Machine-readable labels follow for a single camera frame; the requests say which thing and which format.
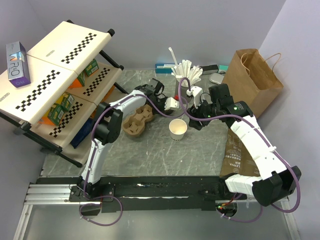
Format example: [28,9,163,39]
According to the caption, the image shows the white wrapped straws bundle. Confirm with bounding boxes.
[168,47,203,86]

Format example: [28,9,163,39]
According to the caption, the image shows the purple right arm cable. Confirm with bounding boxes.
[178,77,301,223]

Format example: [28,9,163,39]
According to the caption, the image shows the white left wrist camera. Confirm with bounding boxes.
[164,97,180,111]

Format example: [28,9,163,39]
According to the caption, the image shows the brown pulp cup carrier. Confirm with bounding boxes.
[122,104,155,137]

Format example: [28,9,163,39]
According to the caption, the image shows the beige checkered shelf rack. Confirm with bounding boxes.
[0,20,124,168]

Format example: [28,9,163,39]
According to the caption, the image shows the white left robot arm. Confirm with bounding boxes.
[77,78,168,201]

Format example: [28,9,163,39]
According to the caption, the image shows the teal flat box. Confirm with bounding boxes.
[155,63,175,74]

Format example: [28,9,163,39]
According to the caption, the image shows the white paper coffee cup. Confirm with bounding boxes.
[169,119,188,141]

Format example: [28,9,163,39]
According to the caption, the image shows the green box shelf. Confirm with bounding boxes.
[47,93,75,126]
[84,58,99,77]

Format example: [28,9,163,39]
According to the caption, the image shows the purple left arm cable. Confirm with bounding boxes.
[79,94,190,227]

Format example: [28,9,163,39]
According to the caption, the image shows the purple cardboard box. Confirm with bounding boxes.
[6,41,31,88]

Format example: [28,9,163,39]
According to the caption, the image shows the green box upper shelf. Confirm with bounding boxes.
[84,58,99,77]

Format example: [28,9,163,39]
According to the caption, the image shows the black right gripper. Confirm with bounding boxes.
[186,95,220,131]

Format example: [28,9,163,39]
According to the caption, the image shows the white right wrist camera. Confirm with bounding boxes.
[186,86,203,109]

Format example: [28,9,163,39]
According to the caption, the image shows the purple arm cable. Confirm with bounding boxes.
[178,77,301,223]
[79,94,190,227]

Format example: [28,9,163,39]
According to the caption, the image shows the brown coffee bean pouch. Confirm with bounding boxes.
[219,129,260,178]

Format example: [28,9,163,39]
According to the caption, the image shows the orange box on shelf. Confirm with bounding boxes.
[68,72,86,89]

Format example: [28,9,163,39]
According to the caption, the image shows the black rectangular device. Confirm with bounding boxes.
[201,64,219,75]

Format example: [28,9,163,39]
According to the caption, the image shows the black mounting base rail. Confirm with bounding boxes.
[23,176,290,213]

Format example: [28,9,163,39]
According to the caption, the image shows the brown paper bag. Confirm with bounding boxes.
[222,48,284,118]

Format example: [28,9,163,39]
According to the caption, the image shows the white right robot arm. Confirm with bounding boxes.
[186,83,302,207]

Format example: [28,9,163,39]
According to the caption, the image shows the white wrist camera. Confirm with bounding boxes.
[164,97,180,111]
[186,86,203,109]

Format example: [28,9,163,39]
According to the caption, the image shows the green box lower shelf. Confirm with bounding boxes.
[47,93,75,126]

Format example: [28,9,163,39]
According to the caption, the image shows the grey straw holder cup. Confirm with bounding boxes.
[174,77,192,103]

